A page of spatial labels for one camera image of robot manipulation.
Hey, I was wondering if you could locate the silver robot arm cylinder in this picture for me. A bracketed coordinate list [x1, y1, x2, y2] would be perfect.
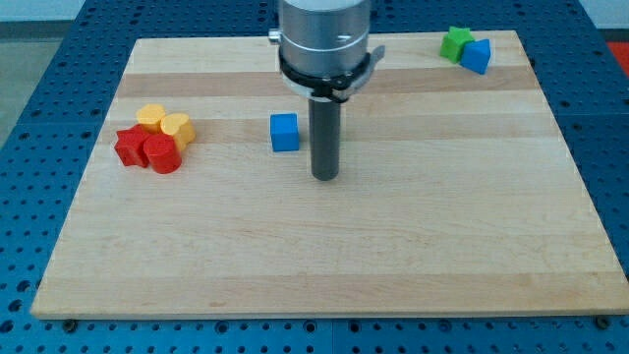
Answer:
[269, 0, 371, 97]

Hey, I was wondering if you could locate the red star block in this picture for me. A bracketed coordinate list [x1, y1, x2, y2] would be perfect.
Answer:
[114, 125, 150, 168]

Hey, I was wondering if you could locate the green star block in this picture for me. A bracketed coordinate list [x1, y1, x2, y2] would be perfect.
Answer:
[439, 27, 475, 64]

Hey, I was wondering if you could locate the blue cube block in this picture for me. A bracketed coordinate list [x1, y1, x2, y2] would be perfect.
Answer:
[269, 113, 300, 152]

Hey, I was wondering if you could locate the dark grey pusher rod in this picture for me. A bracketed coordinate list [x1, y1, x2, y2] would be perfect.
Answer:
[309, 100, 341, 181]

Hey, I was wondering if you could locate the light wooden board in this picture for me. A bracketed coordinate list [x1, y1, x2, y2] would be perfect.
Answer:
[31, 30, 628, 320]

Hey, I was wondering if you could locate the yellow heart block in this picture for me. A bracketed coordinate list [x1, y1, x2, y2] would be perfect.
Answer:
[160, 113, 196, 151]

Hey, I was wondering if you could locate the red cylinder block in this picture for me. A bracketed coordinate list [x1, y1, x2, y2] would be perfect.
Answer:
[143, 134, 182, 174]

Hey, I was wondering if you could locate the yellow pentagon block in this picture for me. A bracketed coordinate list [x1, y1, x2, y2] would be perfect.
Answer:
[136, 103, 166, 134]

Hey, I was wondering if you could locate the blue triangle block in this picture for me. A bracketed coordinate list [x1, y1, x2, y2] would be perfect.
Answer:
[460, 38, 491, 75]

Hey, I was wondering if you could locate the black clamp ring with lever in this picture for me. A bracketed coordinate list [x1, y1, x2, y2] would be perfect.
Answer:
[277, 44, 386, 104]

